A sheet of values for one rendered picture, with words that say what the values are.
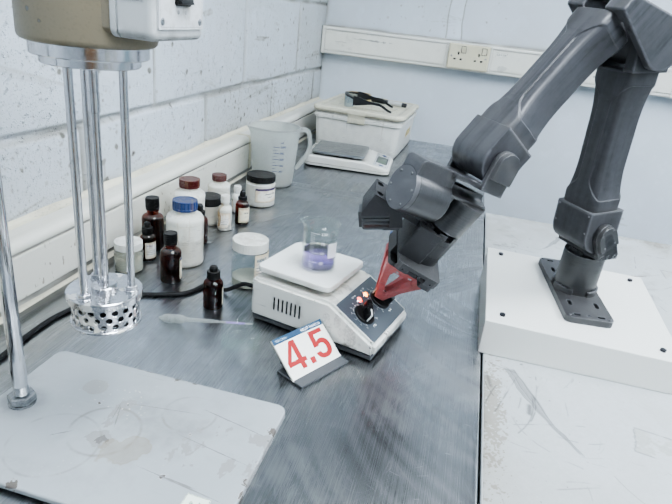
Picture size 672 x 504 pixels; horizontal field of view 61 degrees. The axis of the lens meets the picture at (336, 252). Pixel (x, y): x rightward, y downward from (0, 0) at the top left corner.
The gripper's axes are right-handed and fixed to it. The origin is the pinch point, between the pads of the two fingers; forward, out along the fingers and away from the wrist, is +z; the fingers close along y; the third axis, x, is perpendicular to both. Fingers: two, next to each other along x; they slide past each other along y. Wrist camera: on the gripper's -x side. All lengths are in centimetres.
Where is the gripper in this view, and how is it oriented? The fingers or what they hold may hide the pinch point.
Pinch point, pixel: (381, 292)
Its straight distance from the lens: 83.7
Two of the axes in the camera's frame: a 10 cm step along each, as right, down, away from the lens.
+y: -0.9, 5.8, -8.1
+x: 8.5, 4.7, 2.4
